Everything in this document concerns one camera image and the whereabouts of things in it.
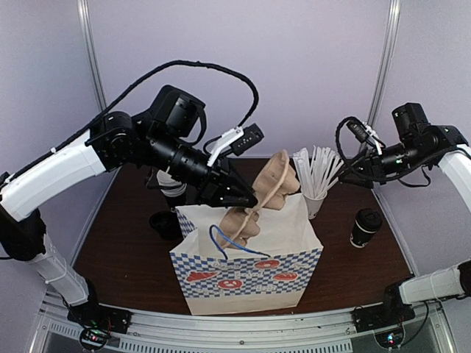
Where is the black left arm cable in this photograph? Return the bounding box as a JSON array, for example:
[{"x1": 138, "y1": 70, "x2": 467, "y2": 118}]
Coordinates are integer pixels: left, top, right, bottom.
[{"x1": 7, "y1": 60, "x2": 259, "y2": 185}]

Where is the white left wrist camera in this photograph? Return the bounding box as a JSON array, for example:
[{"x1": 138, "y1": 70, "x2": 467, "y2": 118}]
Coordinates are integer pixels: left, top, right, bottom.
[{"x1": 207, "y1": 124, "x2": 264, "y2": 167}]

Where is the black and white paper cup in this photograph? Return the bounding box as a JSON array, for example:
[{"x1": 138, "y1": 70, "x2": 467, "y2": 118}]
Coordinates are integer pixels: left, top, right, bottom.
[{"x1": 350, "y1": 224, "x2": 378, "y2": 249}]

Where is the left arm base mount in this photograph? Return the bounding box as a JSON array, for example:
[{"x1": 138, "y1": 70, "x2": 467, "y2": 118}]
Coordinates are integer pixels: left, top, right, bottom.
[{"x1": 67, "y1": 279, "x2": 132, "y2": 334}]

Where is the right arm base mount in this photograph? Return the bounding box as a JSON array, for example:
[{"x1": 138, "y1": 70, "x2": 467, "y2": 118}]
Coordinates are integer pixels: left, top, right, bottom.
[{"x1": 352, "y1": 284, "x2": 415, "y2": 332}]

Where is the left aluminium corner post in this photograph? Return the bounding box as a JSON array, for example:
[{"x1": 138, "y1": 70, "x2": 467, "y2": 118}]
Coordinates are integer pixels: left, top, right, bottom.
[{"x1": 76, "y1": 0, "x2": 124, "y2": 165}]

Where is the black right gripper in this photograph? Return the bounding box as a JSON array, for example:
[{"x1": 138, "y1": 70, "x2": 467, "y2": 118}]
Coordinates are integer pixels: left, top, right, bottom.
[{"x1": 339, "y1": 139, "x2": 431, "y2": 188}]

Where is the brown cardboard cup carrier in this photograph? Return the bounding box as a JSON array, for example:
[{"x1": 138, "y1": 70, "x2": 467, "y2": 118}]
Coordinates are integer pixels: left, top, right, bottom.
[{"x1": 216, "y1": 150, "x2": 300, "y2": 249}]

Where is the stack of paper cups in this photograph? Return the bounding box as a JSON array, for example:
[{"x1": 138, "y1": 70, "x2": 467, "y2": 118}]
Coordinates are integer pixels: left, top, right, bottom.
[{"x1": 156, "y1": 171, "x2": 187, "y2": 212}]

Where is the right aluminium corner post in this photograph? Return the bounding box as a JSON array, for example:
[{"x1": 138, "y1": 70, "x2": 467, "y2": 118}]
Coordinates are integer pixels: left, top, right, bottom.
[{"x1": 366, "y1": 0, "x2": 402, "y2": 128}]

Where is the white cup holding straws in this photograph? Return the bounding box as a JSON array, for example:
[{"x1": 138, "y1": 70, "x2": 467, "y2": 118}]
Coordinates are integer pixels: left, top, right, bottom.
[{"x1": 303, "y1": 191, "x2": 327, "y2": 219}]

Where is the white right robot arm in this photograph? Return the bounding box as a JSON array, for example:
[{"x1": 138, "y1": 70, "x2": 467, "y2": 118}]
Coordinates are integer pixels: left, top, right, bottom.
[{"x1": 335, "y1": 102, "x2": 470, "y2": 325}]

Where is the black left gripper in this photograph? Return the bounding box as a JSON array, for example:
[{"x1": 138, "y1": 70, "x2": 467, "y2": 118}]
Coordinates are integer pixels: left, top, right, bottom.
[{"x1": 144, "y1": 126, "x2": 259, "y2": 208}]

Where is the aluminium front rail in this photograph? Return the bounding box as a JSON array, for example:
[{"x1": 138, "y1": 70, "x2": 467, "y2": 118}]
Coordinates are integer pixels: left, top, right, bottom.
[{"x1": 27, "y1": 288, "x2": 457, "y2": 353}]

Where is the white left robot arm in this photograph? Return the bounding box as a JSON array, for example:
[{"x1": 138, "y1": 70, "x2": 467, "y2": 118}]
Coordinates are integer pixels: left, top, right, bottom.
[{"x1": 1, "y1": 85, "x2": 257, "y2": 327}]

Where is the aluminium corner post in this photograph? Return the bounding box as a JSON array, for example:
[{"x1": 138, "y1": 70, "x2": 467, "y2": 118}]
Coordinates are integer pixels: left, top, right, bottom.
[
  {"x1": 366, "y1": 0, "x2": 402, "y2": 128},
  {"x1": 76, "y1": 0, "x2": 124, "y2": 165}
]

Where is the blue checkered paper bag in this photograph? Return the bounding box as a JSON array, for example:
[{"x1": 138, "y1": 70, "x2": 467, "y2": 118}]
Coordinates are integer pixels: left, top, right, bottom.
[{"x1": 169, "y1": 193, "x2": 323, "y2": 315}]

